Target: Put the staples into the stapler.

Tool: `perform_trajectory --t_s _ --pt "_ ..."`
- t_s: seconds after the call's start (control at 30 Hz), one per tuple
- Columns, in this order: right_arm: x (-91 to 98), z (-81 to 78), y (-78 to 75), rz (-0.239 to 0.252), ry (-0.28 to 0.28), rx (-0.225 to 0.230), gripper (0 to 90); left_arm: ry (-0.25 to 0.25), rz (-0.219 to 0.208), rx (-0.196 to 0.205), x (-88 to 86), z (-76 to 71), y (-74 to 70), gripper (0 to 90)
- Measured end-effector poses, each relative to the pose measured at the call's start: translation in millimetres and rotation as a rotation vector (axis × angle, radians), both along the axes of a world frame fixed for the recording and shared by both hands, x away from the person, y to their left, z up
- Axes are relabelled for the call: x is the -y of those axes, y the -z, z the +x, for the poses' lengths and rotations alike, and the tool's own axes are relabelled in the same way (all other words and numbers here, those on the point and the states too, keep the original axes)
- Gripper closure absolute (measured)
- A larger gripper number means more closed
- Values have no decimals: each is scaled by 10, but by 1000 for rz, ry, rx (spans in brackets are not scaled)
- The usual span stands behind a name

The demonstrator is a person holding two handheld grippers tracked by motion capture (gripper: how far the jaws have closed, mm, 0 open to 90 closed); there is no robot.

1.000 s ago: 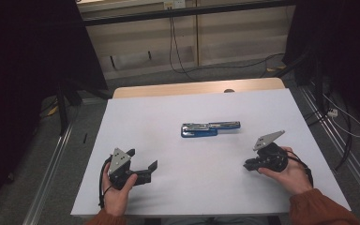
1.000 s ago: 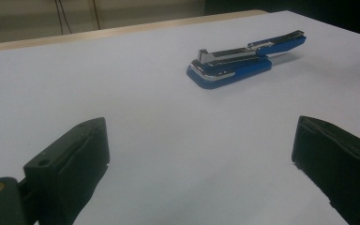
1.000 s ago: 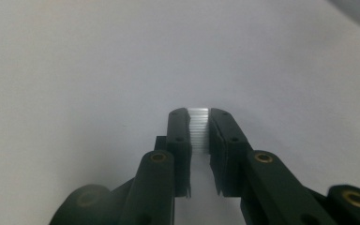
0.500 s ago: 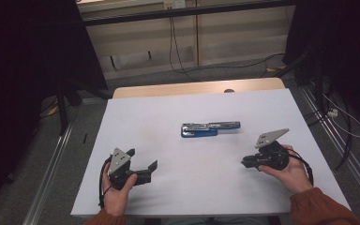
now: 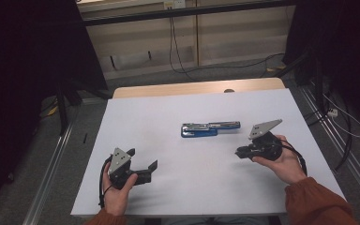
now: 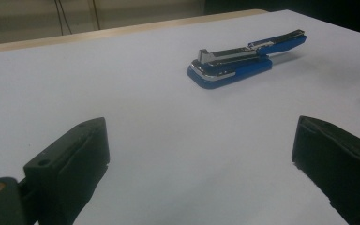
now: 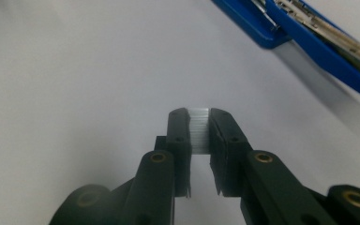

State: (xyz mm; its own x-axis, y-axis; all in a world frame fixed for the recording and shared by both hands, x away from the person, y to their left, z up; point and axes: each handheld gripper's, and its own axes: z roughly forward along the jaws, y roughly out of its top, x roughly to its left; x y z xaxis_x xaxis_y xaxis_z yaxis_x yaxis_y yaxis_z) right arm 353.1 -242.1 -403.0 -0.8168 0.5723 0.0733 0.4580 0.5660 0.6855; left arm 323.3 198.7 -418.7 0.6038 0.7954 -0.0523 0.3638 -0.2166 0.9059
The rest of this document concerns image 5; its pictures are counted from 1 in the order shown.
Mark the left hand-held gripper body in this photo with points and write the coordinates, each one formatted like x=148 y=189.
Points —
x=118 y=162

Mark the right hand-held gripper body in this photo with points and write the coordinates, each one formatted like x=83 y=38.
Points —
x=267 y=146

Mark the blue stapler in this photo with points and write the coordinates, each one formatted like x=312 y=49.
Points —
x=200 y=131

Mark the person's right hand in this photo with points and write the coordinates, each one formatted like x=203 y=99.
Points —
x=289 y=167

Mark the person's left hand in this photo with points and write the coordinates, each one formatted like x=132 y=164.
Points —
x=115 y=200

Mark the white table sheet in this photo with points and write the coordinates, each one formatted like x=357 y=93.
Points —
x=184 y=175

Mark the small black floor piece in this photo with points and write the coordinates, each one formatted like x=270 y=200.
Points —
x=85 y=138

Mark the person's grey trousers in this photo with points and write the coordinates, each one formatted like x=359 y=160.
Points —
x=215 y=222

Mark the white plug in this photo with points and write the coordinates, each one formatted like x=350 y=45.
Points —
x=332 y=112

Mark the black metal stand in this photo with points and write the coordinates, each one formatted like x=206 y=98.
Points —
x=63 y=106
x=317 y=81

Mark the black curtain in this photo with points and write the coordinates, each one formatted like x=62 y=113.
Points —
x=18 y=78
x=340 y=47

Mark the aluminium floor rail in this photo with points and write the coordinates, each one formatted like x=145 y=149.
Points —
x=48 y=175
x=356 y=165

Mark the black horizontal rail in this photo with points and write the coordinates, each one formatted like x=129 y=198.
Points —
x=184 y=12

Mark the white wall socket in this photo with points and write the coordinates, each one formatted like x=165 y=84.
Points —
x=175 y=3

